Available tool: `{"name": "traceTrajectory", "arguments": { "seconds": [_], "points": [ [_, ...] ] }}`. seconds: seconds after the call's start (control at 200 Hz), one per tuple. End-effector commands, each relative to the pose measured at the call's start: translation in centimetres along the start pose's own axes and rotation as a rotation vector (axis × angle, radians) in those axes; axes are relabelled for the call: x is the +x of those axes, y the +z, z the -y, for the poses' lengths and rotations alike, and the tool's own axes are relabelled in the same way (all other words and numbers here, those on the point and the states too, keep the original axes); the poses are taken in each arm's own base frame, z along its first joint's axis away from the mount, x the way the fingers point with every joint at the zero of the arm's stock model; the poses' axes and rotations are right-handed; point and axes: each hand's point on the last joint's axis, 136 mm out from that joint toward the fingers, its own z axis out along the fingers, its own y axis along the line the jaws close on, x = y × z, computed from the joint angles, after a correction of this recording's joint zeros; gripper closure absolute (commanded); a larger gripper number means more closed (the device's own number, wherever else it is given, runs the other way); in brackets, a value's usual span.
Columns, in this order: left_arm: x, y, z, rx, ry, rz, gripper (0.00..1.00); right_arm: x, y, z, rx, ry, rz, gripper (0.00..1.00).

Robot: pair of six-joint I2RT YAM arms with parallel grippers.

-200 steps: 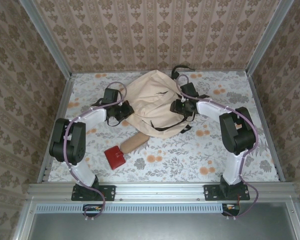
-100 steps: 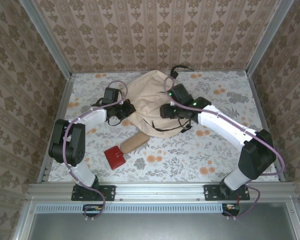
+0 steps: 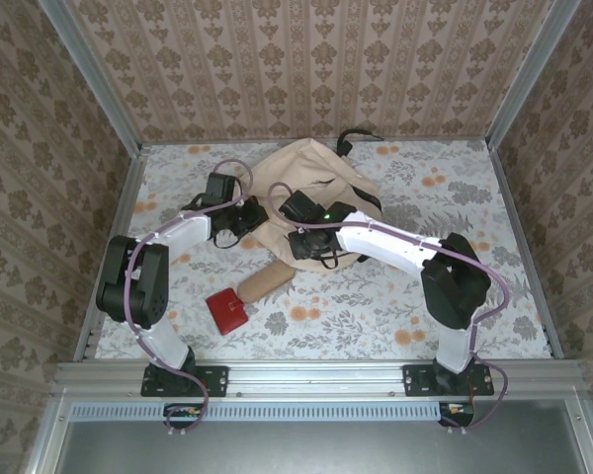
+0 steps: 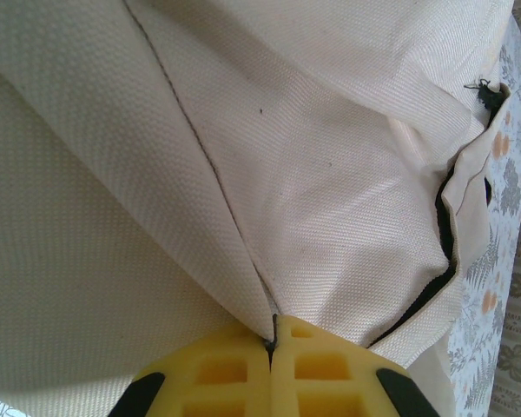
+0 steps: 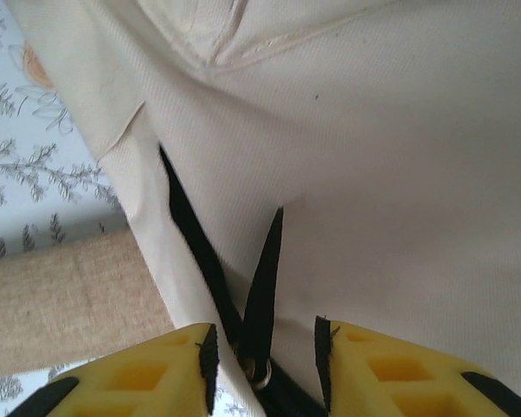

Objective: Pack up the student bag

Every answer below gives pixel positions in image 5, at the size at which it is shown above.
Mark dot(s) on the tan glasses case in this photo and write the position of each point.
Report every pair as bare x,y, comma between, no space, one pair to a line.
61,304

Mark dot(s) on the beige canvas backpack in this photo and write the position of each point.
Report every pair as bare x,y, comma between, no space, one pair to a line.
373,174

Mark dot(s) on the floral tablecloth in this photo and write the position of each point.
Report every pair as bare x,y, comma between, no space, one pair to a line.
17,182

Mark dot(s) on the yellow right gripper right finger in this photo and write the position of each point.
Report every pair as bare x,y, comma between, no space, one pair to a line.
395,382

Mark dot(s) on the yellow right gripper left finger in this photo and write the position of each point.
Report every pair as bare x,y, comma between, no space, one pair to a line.
134,382

